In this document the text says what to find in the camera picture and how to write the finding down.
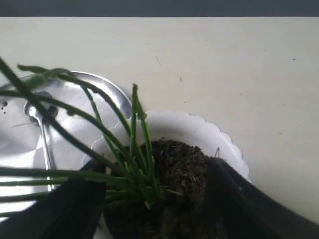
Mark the round steel plate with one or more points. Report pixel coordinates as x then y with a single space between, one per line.
20 140

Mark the white scalloped plastic pot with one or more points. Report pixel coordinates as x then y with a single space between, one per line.
178 126

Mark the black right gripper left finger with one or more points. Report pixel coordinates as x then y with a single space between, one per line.
71 211

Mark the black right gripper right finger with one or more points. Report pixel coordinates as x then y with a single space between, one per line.
246 212

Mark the artificial red anthurium plant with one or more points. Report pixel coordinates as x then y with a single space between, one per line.
60 127

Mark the dark potting soil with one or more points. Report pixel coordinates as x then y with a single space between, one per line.
182 168

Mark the small steel spoon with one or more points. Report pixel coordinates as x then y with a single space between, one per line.
36 118

